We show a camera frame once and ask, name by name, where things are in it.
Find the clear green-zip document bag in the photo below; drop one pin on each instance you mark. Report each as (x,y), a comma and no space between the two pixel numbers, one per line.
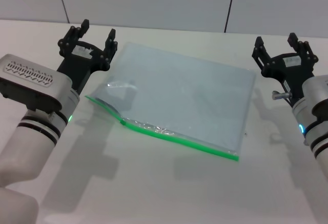
(179,93)

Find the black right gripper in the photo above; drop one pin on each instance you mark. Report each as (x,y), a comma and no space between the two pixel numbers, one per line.
(289,72)

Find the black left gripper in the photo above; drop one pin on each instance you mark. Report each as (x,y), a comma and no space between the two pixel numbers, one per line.
(79,65)

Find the green zipper slider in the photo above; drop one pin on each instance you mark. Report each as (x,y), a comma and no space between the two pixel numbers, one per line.
(123,123)

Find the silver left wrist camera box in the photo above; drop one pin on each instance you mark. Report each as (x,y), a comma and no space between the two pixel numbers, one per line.
(28,78)

